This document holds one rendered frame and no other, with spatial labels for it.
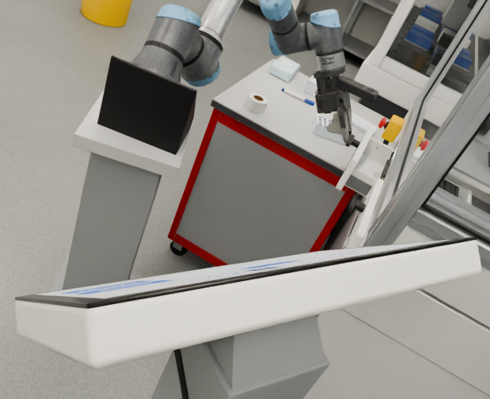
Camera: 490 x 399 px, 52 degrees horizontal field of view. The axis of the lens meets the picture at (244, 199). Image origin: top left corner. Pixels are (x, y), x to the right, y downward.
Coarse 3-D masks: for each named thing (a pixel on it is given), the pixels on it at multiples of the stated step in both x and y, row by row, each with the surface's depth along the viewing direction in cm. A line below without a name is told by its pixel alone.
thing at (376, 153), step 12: (372, 144) 157; (384, 144) 156; (372, 156) 158; (384, 156) 157; (360, 168) 151; (372, 168) 154; (348, 180) 139; (360, 180) 137; (372, 180) 136; (360, 192) 139
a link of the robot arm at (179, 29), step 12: (168, 12) 132; (180, 12) 132; (192, 12) 133; (156, 24) 132; (168, 24) 130; (180, 24) 131; (192, 24) 133; (156, 36) 130; (168, 36) 130; (180, 36) 131; (192, 36) 135; (180, 48) 132; (192, 48) 136; (192, 60) 140
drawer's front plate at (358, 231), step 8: (376, 184) 126; (368, 192) 133; (376, 192) 123; (368, 200) 121; (376, 200) 120; (368, 208) 116; (360, 216) 118; (368, 216) 113; (352, 224) 127; (360, 224) 110; (368, 224) 111; (352, 232) 116; (360, 232) 107; (352, 240) 108; (360, 240) 107; (344, 248) 113
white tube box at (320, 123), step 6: (318, 114) 180; (318, 120) 177; (324, 120) 179; (330, 120) 181; (318, 126) 174; (324, 126) 176; (318, 132) 175; (324, 132) 175; (330, 132) 175; (330, 138) 176; (336, 138) 176; (342, 138) 176
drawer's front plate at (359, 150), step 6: (372, 126) 155; (366, 132) 154; (372, 132) 151; (366, 138) 146; (360, 144) 142; (366, 144) 143; (360, 150) 138; (354, 156) 134; (360, 156) 136; (354, 162) 134; (348, 168) 135; (354, 168) 135; (348, 174) 136; (342, 180) 138; (336, 186) 139; (342, 186) 138
